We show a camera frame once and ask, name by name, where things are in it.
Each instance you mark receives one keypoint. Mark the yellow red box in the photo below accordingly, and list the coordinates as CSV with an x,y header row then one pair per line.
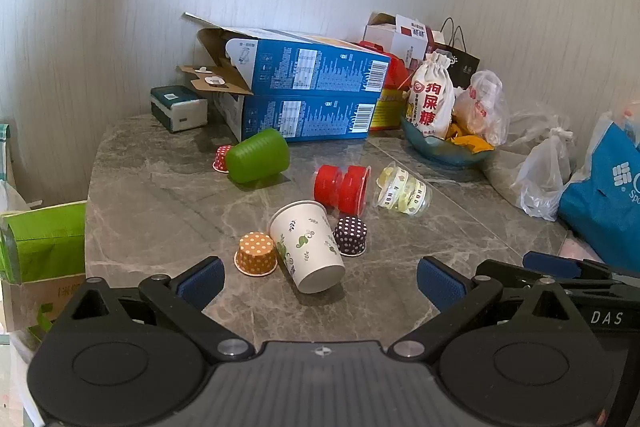
x,y
390,109

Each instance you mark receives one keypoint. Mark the green box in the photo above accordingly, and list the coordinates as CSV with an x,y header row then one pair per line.
x,y
45,239

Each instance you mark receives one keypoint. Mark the green plastic cup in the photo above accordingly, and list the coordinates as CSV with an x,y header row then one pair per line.
x,y
257,157

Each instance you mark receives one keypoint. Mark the white red carton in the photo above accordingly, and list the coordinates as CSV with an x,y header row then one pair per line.
x,y
395,37

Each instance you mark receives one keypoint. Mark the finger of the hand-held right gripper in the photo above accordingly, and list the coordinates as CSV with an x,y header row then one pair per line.
x,y
500,268
550,263

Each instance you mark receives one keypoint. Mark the brown cardboard box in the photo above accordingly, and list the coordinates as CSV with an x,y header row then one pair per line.
x,y
35,302

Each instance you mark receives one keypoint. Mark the red polka-dot paper cup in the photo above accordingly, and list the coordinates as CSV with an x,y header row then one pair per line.
x,y
221,157

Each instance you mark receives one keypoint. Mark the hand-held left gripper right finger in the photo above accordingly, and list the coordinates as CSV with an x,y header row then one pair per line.
x,y
441,283

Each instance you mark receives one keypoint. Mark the yellow snack packet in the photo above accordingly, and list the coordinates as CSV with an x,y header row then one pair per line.
x,y
470,141

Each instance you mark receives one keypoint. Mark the red gift box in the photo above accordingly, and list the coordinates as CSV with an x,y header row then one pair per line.
x,y
399,69

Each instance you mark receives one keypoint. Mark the orange polka-dot paper cup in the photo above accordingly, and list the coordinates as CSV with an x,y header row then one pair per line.
x,y
256,253

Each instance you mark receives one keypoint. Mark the dark polka-dot paper cup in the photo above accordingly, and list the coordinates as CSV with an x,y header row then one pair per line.
x,y
351,234

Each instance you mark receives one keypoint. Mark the black paper bag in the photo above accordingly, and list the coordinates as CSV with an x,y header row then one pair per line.
x,y
462,59

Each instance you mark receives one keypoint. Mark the blue glass bowl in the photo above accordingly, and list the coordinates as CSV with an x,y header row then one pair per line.
x,y
435,152

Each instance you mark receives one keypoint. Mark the blue cardboard box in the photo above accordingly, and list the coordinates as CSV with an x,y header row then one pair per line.
x,y
310,117
310,67

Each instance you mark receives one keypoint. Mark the red plastic cup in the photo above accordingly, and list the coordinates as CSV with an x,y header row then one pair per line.
x,y
355,189
327,187

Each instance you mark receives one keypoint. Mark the green white tissue pack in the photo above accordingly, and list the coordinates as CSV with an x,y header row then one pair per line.
x,y
177,107

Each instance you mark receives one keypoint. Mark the blue shopping bag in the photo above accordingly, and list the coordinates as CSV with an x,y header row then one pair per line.
x,y
605,192

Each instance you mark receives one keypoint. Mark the white red-print plastic bag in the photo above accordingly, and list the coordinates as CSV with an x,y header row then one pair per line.
x,y
482,107

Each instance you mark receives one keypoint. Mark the clear yellow-print plastic cup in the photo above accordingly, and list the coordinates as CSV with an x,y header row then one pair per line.
x,y
402,189

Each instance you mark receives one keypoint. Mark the clear plastic bag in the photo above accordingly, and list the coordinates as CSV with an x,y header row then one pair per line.
x,y
542,167

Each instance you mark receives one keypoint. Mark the white leaf-print paper cup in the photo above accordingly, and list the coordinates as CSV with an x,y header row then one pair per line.
x,y
306,247

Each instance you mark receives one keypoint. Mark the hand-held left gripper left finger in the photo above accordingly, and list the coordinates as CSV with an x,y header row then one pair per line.
x,y
202,281

